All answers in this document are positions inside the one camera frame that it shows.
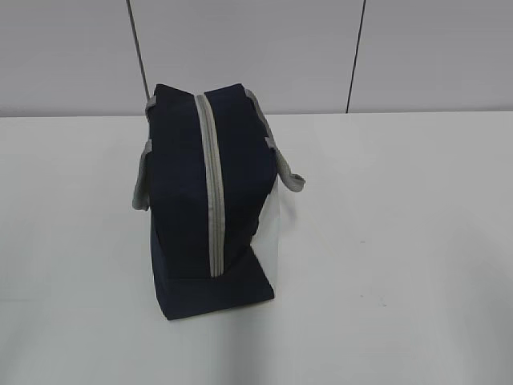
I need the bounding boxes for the navy and white lunch bag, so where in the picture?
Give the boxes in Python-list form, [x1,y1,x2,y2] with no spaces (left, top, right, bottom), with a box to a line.
[132,84,305,320]

